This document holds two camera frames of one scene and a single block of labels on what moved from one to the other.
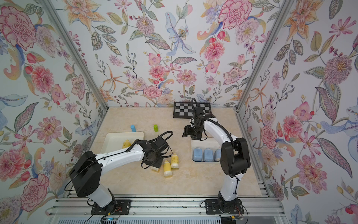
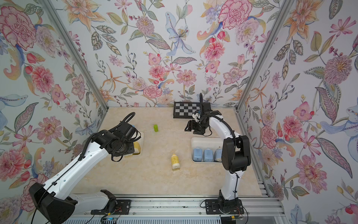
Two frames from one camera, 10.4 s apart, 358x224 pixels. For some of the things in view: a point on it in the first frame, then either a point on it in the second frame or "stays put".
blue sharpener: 208,155 stays put
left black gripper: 162,156 -> 131,150
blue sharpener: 197,154 stays put
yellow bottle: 175,164 stays put
